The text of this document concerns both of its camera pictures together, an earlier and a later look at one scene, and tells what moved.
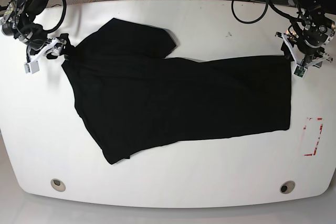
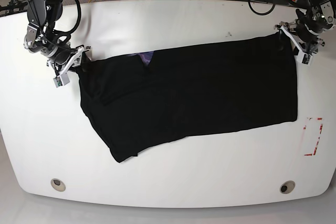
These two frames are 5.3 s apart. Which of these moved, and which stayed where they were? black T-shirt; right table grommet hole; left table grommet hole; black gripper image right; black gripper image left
Moved: black gripper image right; black T-shirt; black gripper image left
Stayed: left table grommet hole; right table grommet hole
